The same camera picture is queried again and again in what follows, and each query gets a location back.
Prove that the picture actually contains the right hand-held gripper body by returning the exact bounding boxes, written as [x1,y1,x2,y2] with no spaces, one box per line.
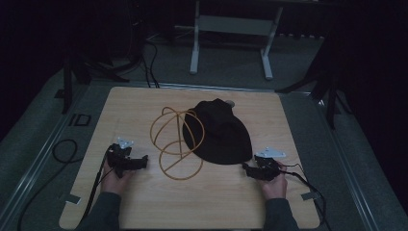
[249,146,287,182]

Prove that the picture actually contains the grey tape strip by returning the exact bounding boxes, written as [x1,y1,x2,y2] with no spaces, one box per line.
[64,193,82,205]
[300,191,320,201]

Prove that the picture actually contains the person's left hand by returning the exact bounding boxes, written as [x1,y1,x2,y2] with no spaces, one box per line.
[100,160,137,196]

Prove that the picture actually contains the person's right hand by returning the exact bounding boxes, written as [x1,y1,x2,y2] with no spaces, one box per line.
[259,161,289,200]

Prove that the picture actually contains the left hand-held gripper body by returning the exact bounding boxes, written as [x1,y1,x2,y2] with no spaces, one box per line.
[106,137,137,179]

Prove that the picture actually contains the gold wire hat stand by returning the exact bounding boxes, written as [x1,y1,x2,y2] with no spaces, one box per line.
[149,106,206,181]

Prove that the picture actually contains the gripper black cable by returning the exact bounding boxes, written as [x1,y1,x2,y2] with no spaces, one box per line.
[279,163,331,231]
[80,144,115,225]

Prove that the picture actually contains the white metal table frame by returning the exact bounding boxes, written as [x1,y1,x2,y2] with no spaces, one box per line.
[190,0,284,81]

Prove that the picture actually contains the black tripod stand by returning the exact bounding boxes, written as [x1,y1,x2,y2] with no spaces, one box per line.
[274,32,354,130]
[62,0,148,115]

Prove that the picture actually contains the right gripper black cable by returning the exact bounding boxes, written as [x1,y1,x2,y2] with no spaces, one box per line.
[279,163,331,231]

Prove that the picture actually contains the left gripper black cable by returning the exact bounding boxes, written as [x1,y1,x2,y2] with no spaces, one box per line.
[80,144,115,225]

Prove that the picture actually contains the black cables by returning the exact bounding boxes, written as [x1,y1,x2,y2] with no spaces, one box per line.
[140,38,162,90]

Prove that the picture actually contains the black hat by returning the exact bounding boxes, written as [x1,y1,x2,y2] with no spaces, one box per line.
[182,98,253,166]

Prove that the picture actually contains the black floor cable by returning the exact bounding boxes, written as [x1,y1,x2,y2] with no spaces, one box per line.
[17,139,79,231]

